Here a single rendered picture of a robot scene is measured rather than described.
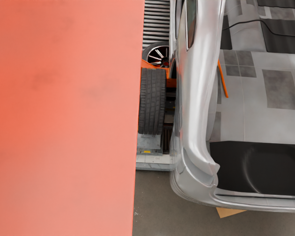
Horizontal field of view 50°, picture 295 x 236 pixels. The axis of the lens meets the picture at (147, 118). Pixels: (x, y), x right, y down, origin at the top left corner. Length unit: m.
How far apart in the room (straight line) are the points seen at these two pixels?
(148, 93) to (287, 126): 1.35
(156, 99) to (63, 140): 2.58
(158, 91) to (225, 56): 0.94
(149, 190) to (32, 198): 3.41
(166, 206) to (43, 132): 3.36
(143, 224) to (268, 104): 1.77
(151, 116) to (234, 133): 0.79
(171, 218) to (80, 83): 3.33
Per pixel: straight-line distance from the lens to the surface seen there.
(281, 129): 3.21
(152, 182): 3.67
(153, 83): 2.88
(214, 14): 2.50
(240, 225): 3.73
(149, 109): 2.84
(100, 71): 0.30
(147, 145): 3.60
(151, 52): 4.06
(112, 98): 0.28
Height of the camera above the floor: 3.45
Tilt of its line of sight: 59 degrees down
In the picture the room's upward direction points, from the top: 6 degrees clockwise
